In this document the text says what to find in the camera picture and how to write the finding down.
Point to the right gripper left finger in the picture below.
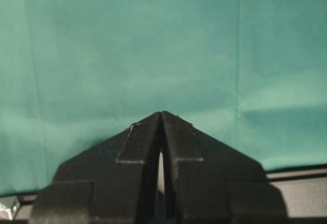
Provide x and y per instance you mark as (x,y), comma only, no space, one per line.
(112,182)

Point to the green table cloth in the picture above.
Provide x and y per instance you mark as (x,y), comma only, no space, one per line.
(250,73)

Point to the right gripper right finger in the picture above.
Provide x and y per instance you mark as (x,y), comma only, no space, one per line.
(207,179)

